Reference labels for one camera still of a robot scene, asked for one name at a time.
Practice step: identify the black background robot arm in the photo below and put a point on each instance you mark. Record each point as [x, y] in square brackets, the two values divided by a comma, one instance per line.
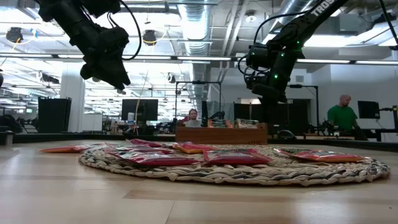
[217, 115]

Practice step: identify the round woven straw placemat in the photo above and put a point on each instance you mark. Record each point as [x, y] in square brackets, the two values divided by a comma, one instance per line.
[248, 174]

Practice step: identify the grey curtain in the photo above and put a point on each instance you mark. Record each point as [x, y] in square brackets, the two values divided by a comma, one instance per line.
[225, 107]

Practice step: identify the black desk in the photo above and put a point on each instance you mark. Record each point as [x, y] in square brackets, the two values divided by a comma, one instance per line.
[373, 133]

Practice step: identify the black computer monitor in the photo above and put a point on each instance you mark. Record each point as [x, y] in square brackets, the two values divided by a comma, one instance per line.
[149, 109]
[368, 109]

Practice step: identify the silver ventilation duct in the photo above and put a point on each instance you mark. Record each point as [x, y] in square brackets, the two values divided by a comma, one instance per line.
[196, 31]
[289, 7]

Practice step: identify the brown wooden tea caddy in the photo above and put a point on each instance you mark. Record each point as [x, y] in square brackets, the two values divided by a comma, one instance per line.
[217, 137]

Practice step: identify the person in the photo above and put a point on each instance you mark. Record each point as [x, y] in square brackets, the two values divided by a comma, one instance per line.
[342, 116]
[192, 119]

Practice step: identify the dark partition screen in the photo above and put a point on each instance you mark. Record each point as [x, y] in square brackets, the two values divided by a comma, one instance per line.
[242, 109]

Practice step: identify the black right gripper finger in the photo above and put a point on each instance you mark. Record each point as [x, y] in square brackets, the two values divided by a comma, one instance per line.
[270, 112]

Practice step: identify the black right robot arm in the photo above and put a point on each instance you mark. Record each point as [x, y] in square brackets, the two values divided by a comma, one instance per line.
[311, 18]

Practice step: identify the tall black panel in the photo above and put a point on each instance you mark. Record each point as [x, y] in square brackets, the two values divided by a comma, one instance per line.
[54, 115]

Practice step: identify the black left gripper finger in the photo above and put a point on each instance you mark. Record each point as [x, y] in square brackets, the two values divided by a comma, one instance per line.
[118, 70]
[96, 70]

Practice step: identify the black metal frame stand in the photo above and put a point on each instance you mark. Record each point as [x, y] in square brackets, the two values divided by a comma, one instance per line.
[198, 82]
[304, 86]

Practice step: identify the black aluminium rig frame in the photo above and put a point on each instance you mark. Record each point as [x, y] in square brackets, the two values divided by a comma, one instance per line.
[93, 137]

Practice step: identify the beige vanilla cinnamon tea bag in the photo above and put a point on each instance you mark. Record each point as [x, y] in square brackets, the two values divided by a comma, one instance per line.
[247, 123]

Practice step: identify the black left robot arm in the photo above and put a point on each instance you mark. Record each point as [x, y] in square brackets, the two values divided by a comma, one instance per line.
[68, 15]

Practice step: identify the grey metal post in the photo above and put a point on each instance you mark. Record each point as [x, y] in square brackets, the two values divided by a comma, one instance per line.
[8, 137]

